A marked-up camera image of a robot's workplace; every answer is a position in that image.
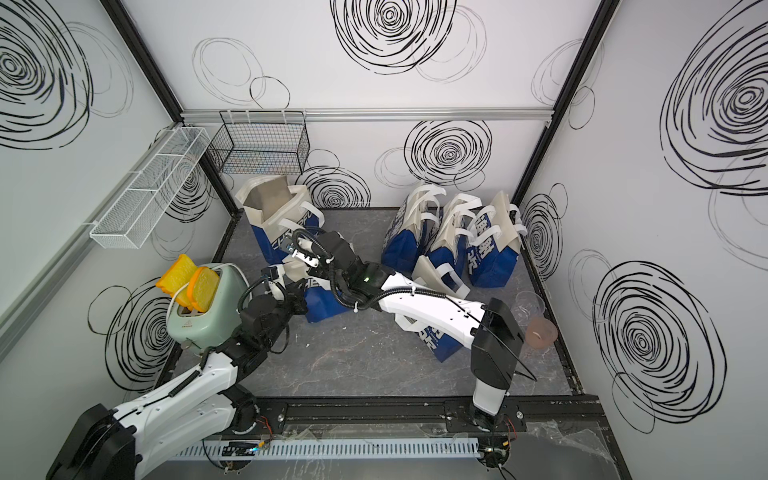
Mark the slotted grey cable duct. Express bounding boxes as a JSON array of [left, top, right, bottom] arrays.
[[172, 438, 481, 463]]

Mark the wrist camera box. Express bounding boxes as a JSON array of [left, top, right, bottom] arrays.
[[291, 240, 321, 268], [261, 265, 286, 301]]

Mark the blue beige takeout bag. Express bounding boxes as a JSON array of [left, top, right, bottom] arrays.
[[426, 193, 482, 278], [382, 256, 484, 362], [282, 257, 350, 323], [381, 184, 446, 273], [235, 175, 325, 265], [467, 191, 528, 288]]

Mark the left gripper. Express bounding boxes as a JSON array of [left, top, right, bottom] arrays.
[[262, 277, 308, 350]]

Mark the mint green toaster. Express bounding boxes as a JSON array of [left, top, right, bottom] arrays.
[[166, 263, 247, 354]]

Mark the white wire mesh shelf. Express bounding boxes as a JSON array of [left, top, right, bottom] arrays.
[[89, 126, 210, 249]]

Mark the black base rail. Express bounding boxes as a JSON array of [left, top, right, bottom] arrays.
[[122, 395, 607, 436]]

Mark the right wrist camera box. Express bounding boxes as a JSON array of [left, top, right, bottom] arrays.
[[291, 240, 321, 268]]

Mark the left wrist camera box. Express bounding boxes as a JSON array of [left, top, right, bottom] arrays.
[[261, 265, 286, 301]]

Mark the clear plastic cup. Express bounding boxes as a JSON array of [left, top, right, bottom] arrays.
[[511, 291, 545, 329]]

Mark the black wire basket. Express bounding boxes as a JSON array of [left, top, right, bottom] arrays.
[[208, 110, 310, 176]]

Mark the rear yellow toast slice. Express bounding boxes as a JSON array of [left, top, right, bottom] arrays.
[[155, 254, 198, 296]]

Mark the yellow toast slice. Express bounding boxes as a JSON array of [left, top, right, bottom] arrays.
[[186, 267, 220, 313], [155, 254, 198, 296]]

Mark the front yellow toast slice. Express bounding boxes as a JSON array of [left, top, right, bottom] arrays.
[[186, 267, 220, 313]]

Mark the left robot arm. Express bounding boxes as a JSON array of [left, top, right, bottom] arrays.
[[46, 281, 307, 479]]

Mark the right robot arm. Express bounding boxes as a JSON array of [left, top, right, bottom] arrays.
[[291, 228, 524, 431]]

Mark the pink plastic cup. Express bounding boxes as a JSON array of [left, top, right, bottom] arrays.
[[525, 316, 559, 350]]

